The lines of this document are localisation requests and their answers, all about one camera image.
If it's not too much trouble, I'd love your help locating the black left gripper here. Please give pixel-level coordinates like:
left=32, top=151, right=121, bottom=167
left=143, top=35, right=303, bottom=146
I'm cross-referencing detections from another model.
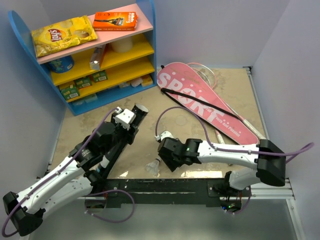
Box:
left=101, top=112, right=138, bottom=155

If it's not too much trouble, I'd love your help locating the white shuttlecock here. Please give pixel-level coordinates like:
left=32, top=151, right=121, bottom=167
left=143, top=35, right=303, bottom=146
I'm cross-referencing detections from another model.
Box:
left=145, top=157, right=162, bottom=177

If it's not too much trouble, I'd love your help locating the black BOKA shuttlecock tube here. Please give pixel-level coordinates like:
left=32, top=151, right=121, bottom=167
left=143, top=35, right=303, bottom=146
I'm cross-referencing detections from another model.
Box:
left=96, top=103, right=149, bottom=179

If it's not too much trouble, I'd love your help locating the clear plastic tube lid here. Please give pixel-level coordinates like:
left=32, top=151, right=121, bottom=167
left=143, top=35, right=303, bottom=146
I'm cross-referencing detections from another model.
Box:
left=175, top=115, right=188, bottom=126

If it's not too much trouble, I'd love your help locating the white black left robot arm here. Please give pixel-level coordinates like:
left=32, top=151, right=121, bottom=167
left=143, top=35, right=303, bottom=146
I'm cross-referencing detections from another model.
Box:
left=1, top=114, right=142, bottom=238

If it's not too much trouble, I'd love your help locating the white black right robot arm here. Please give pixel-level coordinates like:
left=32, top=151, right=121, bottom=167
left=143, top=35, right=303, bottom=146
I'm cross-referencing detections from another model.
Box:
left=157, top=137, right=286, bottom=197

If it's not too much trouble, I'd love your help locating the pink badminton racket lower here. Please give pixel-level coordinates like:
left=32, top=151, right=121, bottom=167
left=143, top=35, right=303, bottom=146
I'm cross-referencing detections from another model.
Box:
left=214, top=129, right=225, bottom=145

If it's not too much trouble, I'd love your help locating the pink badminton racket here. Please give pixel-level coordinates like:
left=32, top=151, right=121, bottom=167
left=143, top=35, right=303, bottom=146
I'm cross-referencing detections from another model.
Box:
left=187, top=62, right=266, bottom=140
left=214, top=129, right=225, bottom=145

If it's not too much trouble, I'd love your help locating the pink badminton racket upper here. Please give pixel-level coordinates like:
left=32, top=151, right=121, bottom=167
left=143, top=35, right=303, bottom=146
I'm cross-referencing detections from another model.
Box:
left=187, top=62, right=266, bottom=140

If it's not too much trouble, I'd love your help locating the green gum box right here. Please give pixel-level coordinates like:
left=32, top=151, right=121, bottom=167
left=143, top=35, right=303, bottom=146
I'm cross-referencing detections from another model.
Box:
left=91, top=70, right=108, bottom=83

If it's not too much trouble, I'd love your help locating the green gum box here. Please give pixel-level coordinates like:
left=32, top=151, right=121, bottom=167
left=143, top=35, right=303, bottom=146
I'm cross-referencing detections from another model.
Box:
left=91, top=70, right=108, bottom=83
left=74, top=76, right=92, bottom=89
left=59, top=83, right=80, bottom=101

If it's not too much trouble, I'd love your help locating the pink SPORT racket bag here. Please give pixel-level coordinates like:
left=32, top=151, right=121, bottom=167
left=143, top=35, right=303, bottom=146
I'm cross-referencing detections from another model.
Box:
left=156, top=62, right=259, bottom=145

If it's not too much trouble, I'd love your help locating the green gum box middle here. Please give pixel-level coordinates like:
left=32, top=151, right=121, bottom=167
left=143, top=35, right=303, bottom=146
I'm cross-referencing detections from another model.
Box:
left=74, top=76, right=92, bottom=89

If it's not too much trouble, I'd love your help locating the green gum box left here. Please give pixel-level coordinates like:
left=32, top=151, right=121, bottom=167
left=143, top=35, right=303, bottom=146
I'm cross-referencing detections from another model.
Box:
left=59, top=83, right=80, bottom=101

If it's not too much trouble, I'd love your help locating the blue wooden shelf unit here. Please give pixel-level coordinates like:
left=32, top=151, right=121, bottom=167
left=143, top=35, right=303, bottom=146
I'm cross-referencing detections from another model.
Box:
left=8, top=0, right=157, bottom=116

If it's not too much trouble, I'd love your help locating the silver orange foil box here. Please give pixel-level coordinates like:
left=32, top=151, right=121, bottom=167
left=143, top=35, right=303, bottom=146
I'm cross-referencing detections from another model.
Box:
left=89, top=44, right=108, bottom=71

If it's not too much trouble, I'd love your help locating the white paper roll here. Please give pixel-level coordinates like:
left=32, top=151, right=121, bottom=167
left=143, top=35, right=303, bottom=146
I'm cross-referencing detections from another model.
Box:
left=110, top=36, right=133, bottom=53

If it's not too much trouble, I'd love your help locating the blue round snack can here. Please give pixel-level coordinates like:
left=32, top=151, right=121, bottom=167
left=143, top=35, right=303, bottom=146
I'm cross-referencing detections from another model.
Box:
left=47, top=55, right=75, bottom=74

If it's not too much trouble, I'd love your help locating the yellow Lays chips bag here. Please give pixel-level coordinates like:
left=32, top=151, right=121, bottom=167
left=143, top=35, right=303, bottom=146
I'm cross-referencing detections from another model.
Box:
left=31, top=15, right=98, bottom=58

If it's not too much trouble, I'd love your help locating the orange Gillette razor box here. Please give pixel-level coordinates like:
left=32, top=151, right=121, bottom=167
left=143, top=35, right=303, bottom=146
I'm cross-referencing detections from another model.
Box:
left=92, top=11, right=138, bottom=31

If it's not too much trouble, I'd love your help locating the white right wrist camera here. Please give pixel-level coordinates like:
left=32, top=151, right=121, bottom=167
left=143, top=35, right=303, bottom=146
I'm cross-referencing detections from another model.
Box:
left=154, top=131, right=174, bottom=143

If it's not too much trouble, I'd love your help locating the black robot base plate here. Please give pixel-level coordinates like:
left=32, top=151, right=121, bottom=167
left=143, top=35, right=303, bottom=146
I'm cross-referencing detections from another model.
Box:
left=83, top=177, right=253, bottom=213

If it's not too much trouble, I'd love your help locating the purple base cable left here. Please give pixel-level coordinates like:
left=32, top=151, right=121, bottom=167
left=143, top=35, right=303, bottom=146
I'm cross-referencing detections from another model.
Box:
left=84, top=188, right=136, bottom=223

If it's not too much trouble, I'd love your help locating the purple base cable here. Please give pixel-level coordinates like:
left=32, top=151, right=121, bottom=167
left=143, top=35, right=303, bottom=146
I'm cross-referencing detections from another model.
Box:
left=84, top=188, right=136, bottom=223
left=223, top=192, right=254, bottom=215

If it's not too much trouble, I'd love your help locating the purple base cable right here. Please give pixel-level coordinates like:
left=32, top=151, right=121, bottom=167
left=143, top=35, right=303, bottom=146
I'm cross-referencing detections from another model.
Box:
left=223, top=192, right=254, bottom=215

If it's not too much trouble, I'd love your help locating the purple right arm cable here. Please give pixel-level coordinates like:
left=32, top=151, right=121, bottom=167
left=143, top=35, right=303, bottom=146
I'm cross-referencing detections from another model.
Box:
left=154, top=106, right=315, bottom=157

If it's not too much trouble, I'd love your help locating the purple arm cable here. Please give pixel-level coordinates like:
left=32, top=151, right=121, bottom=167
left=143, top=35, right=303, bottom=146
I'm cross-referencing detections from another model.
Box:
left=0, top=107, right=121, bottom=238
left=154, top=106, right=315, bottom=157

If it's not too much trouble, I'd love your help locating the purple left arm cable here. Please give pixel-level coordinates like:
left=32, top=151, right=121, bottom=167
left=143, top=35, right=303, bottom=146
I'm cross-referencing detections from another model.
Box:
left=0, top=107, right=121, bottom=238

